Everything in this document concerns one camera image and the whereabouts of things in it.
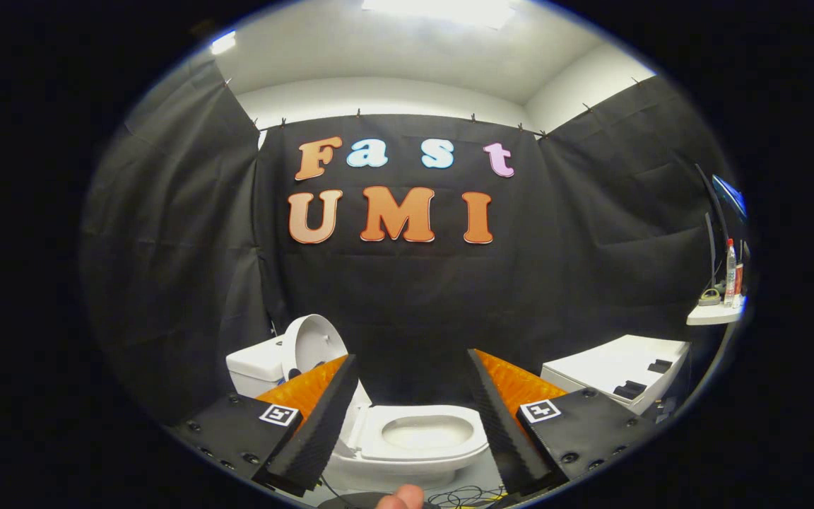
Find dark computer monitor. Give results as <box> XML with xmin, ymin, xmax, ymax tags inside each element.
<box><xmin>693</xmin><ymin>164</ymin><xmax>748</xmax><ymax>283</ymax></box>

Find tangled black floor cables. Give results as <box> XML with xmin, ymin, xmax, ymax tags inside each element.
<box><xmin>427</xmin><ymin>484</ymin><xmax>508</xmax><ymax>508</ymax></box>

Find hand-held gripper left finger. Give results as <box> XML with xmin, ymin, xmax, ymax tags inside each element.
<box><xmin>167</xmin><ymin>354</ymin><xmax>360</xmax><ymax>497</ymax></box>

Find black backdrop cloth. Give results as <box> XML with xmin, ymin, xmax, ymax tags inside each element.
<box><xmin>81</xmin><ymin>49</ymin><xmax>733</xmax><ymax>425</ymax></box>

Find white ceramic toilet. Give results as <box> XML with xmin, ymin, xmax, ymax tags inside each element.
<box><xmin>226</xmin><ymin>336</ymin><xmax>489</xmax><ymax>493</ymax></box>

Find white toilet lid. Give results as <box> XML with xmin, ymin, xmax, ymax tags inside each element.
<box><xmin>281</xmin><ymin>314</ymin><xmax>372</xmax><ymax>409</ymax></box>

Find white drawer cabinet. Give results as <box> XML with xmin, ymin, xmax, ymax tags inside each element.
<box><xmin>541</xmin><ymin>334</ymin><xmax>690</xmax><ymax>419</ymax></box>

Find large ceiling light panel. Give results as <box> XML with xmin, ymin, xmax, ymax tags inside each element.
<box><xmin>361</xmin><ymin>0</ymin><xmax>514</xmax><ymax>29</ymax></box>

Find white desk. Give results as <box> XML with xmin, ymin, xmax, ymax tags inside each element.
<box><xmin>686</xmin><ymin>300</ymin><xmax>745</xmax><ymax>326</ymax></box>

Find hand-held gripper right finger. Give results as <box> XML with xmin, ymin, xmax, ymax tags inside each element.
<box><xmin>467</xmin><ymin>349</ymin><xmax>654</xmax><ymax>497</ymax></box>

